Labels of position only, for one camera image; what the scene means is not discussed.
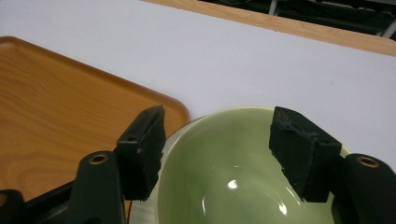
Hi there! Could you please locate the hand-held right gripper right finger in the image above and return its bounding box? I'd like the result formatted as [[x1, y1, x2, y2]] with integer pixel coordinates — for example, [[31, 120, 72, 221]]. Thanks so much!
[[268, 105, 344, 203]]

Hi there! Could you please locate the wooden tray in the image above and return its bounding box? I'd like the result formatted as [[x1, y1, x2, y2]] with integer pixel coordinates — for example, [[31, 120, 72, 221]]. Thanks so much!
[[0, 35, 191, 203]]

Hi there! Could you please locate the metal stand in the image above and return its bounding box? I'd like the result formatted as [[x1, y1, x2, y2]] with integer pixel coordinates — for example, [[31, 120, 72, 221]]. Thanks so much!
[[199, 0, 396, 41]]

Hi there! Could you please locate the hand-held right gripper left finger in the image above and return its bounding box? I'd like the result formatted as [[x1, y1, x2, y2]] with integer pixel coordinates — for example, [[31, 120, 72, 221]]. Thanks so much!
[[114, 105, 167, 202]]

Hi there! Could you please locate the green ceramic bowl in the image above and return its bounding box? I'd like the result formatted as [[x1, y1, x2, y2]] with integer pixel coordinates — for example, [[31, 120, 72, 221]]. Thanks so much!
[[130, 106, 352, 224]]

